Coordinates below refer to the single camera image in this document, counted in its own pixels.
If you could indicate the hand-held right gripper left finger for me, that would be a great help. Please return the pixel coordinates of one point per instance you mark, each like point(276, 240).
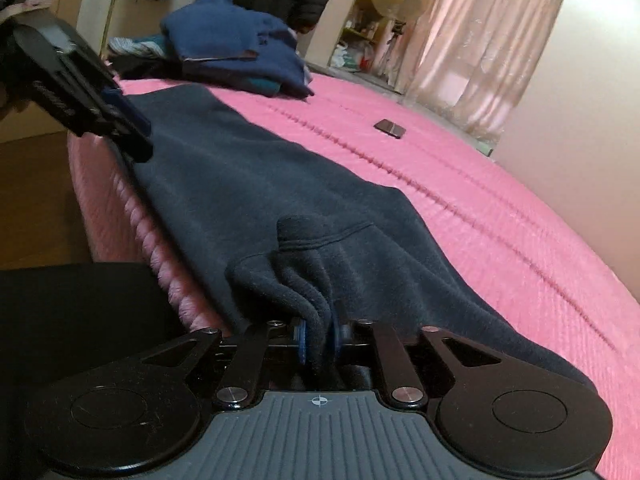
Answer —
point(300, 342)

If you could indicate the striped cloth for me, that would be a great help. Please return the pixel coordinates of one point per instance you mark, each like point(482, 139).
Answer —
point(135, 47)

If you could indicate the small black flat case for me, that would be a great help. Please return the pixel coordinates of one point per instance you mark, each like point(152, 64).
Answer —
point(390, 127)

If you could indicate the pink ribbed bed cover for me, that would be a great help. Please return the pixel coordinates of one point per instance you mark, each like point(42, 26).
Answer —
point(475, 200)

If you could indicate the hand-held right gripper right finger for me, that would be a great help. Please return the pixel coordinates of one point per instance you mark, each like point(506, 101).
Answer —
point(338, 332)

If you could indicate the person's black trouser leg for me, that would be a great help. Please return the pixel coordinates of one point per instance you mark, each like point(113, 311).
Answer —
point(75, 320)

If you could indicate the cluttered storage shelf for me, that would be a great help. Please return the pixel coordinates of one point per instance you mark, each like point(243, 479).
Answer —
point(357, 45)

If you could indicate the blue folded sweatshirt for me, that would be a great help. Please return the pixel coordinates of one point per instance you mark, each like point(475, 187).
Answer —
point(225, 40)

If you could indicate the pale pink curtain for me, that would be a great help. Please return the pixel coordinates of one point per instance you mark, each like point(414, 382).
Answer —
point(480, 45)

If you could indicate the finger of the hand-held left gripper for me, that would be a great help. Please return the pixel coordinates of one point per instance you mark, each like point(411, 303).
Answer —
point(135, 147)
point(131, 110)

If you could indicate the dark navy fleece garment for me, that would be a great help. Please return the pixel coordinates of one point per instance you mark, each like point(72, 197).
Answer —
point(300, 185)

